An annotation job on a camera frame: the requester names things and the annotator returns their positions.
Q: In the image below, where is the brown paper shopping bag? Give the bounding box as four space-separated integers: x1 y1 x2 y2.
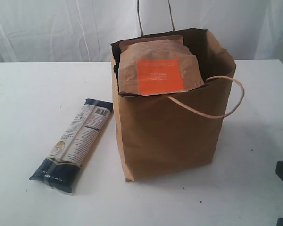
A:
111 28 236 181

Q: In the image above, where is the brown kraft paper pouch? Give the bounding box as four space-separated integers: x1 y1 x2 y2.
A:
118 35 204 96

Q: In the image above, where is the blue spaghetti pasta packet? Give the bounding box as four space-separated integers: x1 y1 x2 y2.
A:
29 98 113 193

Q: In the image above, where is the white backdrop curtain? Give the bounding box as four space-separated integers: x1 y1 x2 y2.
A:
0 0 283 62

